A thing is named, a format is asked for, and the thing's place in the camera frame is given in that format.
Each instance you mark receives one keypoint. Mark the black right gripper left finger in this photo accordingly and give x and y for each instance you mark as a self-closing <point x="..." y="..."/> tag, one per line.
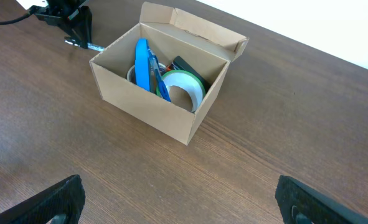
<point x="61" y="203"/>

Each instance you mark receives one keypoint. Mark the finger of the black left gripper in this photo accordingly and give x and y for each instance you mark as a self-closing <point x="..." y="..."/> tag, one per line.
<point x="82" y="29"/>

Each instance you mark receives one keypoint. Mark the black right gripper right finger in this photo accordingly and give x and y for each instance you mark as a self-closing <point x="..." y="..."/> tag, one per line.
<point x="299" y="203"/>

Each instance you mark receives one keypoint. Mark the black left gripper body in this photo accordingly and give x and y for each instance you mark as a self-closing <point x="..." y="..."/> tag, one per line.
<point x="65" y="13"/>

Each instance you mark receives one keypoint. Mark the black marker pen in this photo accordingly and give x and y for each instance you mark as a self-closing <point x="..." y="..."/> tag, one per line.
<point x="91" y="46"/>

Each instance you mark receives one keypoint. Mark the blue plastic case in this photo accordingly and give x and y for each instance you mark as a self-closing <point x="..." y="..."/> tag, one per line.
<point x="142" y="65"/>

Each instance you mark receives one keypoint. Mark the blue ballpoint pen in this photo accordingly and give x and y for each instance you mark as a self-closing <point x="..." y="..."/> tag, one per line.
<point x="161" y="88"/>

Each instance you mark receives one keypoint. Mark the green tape roll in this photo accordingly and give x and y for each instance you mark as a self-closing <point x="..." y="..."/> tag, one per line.
<point x="184" y="89"/>

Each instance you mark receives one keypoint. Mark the beige masking tape roll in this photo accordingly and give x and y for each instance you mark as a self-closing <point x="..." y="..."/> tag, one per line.
<point x="131" y="76"/>

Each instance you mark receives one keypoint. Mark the brown cardboard box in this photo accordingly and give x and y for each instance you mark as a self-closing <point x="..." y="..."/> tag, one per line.
<point x="207" y="47"/>

